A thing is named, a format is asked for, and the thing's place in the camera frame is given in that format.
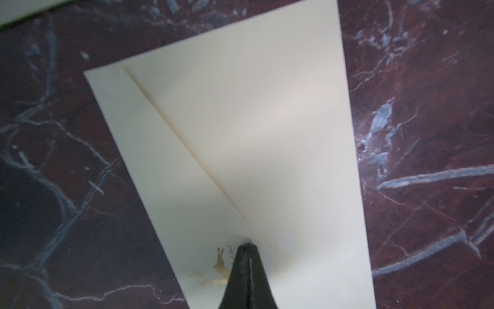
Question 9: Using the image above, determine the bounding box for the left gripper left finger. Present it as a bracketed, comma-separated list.
[219, 243, 250, 309]

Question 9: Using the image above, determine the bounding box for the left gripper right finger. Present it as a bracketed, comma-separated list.
[248, 244, 278, 309]

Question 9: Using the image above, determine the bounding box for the manila envelope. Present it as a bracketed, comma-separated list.
[85, 1, 376, 308]
[0, 0, 68, 27]

